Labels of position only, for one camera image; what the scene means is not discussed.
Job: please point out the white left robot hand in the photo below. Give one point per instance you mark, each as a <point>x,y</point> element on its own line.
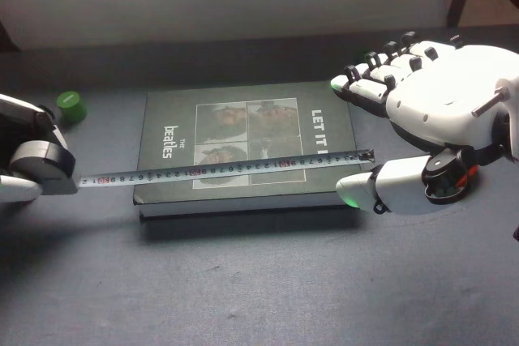
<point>24,119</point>

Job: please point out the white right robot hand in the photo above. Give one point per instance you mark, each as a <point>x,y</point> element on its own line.
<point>446,95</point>

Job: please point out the green toy cylinder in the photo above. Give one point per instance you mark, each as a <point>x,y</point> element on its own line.
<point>72,107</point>

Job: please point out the grey tape measure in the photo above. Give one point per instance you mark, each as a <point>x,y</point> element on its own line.
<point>36,159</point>

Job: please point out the black Beatles book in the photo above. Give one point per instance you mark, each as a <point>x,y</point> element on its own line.
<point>154,127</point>

